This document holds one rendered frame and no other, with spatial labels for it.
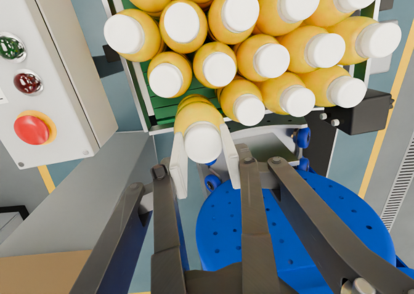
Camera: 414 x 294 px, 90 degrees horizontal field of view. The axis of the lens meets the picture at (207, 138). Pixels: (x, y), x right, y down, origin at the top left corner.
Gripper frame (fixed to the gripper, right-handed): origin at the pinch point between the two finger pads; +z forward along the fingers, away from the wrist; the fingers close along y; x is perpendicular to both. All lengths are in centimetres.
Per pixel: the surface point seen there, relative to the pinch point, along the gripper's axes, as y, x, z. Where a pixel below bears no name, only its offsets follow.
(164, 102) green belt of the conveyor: -7.5, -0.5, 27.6
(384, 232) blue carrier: 21.8, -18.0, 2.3
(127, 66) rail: -10.3, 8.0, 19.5
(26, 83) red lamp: -16.8, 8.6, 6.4
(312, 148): 67, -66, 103
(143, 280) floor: -90, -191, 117
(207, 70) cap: 1.9, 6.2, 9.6
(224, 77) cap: 3.9, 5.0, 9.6
